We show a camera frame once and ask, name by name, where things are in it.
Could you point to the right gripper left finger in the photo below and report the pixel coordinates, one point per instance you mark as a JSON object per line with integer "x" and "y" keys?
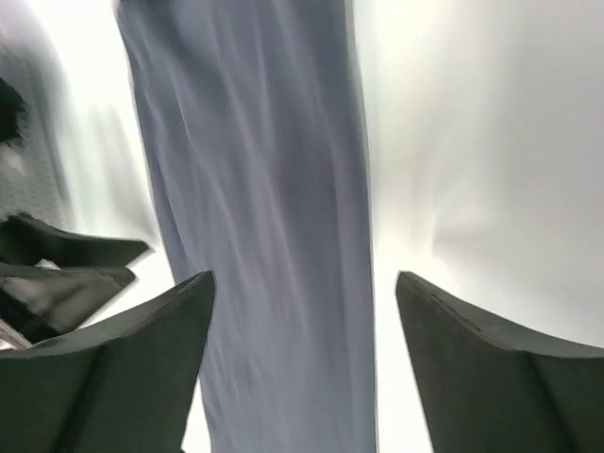
{"x": 124, "y": 384}

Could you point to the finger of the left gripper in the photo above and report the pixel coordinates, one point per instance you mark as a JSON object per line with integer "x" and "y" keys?
{"x": 26, "y": 240}
{"x": 40, "y": 303}

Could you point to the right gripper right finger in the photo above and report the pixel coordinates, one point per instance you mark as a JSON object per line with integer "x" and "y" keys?
{"x": 488, "y": 384}

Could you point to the blue grey tank top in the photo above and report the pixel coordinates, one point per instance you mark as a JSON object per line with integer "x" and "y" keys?
{"x": 249, "y": 113}

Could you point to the black tank top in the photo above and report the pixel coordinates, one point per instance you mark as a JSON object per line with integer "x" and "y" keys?
{"x": 11, "y": 107}

